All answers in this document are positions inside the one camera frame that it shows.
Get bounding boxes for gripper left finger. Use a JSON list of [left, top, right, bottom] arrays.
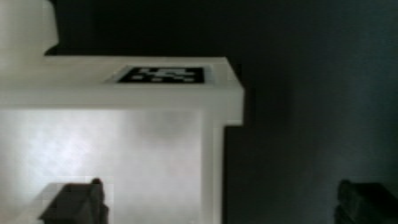
[[39, 178, 110, 224]]

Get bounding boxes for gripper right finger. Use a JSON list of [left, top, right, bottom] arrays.
[[334, 180, 398, 224]]

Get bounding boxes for white front drawer tray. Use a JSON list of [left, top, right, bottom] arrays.
[[0, 56, 243, 224]]

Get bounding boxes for white U-shaped fence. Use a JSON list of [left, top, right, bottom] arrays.
[[0, 0, 58, 67]]

